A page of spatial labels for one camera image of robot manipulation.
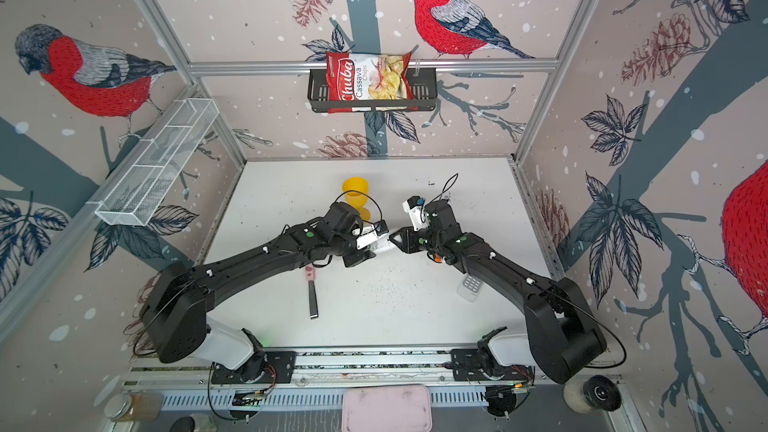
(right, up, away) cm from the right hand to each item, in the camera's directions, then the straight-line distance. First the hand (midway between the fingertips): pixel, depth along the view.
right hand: (391, 242), depth 83 cm
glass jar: (-55, -31, -21) cm, 66 cm away
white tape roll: (+43, -27, -22) cm, 56 cm away
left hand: (-6, 0, -1) cm, 6 cm away
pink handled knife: (-24, -12, +5) cm, 27 cm away
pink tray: (0, -34, -17) cm, 38 cm away
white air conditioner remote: (-2, 0, -2) cm, 3 cm away
